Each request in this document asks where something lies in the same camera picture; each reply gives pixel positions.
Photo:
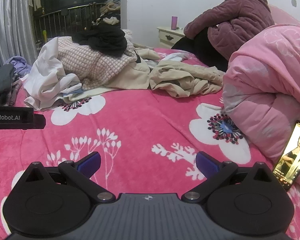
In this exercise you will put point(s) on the white nightstand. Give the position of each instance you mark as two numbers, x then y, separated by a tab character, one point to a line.
167	36

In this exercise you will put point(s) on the metal railing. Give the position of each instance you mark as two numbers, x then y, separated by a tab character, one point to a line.
65	17

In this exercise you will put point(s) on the purple cup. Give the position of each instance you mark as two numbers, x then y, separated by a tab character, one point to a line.
174	22

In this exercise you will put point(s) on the smartphone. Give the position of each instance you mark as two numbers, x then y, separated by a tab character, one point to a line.
292	155

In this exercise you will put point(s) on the black clothes pile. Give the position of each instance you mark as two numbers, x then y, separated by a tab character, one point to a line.
102	40

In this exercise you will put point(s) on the white garment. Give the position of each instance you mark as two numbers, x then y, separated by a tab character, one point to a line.
47	72

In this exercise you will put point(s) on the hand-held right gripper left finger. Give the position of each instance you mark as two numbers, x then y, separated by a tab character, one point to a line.
90	163

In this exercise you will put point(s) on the grey curtain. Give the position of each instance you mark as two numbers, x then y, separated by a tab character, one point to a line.
10	25

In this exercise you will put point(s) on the pink houndstooth garment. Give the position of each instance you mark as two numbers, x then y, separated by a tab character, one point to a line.
90	62

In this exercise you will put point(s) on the beige pants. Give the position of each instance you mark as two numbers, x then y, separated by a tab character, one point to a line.
180	80

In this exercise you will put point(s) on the pile of assorted clothes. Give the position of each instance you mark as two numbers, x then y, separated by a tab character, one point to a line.
110	7

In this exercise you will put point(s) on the pale white cloth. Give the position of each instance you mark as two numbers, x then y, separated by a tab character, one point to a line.
175	57

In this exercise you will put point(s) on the green bottle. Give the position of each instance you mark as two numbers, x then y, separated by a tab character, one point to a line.
44	36

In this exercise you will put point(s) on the pink floral blanket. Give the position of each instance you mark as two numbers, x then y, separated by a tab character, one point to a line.
140	120

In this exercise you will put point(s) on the pink quilt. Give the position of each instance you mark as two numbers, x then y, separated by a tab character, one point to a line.
270	80

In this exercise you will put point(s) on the dark grey folded garment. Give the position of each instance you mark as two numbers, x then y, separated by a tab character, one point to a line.
0	80

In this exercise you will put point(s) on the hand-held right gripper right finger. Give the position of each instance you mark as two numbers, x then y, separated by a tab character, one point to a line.
207	163

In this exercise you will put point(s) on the light blue cloth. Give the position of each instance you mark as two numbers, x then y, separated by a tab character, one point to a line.
73	93

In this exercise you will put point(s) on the purple cloth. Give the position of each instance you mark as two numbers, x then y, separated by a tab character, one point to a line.
20	65

